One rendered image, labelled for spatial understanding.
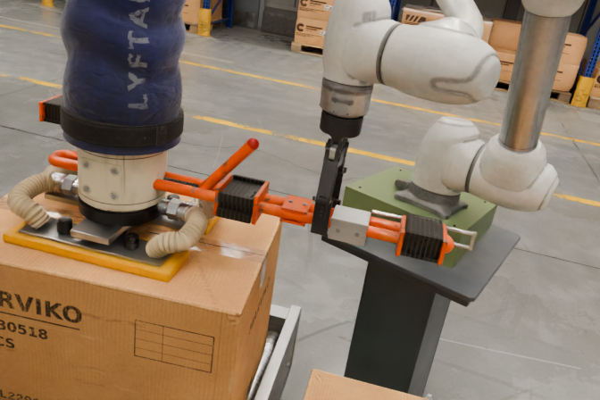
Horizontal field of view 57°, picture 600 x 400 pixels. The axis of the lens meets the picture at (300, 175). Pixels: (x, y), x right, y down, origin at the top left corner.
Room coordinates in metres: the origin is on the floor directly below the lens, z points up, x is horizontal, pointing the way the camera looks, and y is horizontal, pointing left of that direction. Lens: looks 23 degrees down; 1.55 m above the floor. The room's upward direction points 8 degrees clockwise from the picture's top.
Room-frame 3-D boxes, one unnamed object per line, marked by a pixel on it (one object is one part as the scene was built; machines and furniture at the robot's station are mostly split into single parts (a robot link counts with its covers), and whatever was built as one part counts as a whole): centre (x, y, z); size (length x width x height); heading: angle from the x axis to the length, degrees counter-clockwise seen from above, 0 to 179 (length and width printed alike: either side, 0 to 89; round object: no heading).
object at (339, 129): (0.96, -0.06, 1.24); 0.08 x 0.07 x 0.09; 171
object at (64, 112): (1.01, 0.35, 1.19); 0.23 x 0.23 x 0.04
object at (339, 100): (0.96, -0.06, 1.31); 0.09 x 0.09 x 0.06
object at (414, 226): (0.91, -0.24, 1.08); 0.08 x 0.07 x 0.05; 81
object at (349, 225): (0.94, -0.11, 1.07); 0.07 x 0.07 x 0.04; 81
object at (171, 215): (1.01, 0.35, 1.01); 0.34 x 0.25 x 0.06; 81
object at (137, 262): (0.91, 0.37, 0.97); 0.34 x 0.10 x 0.05; 81
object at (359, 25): (0.95, -0.07, 1.42); 0.13 x 0.11 x 0.16; 57
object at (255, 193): (0.97, 0.11, 1.08); 0.10 x 0.08 x 0.06; 171
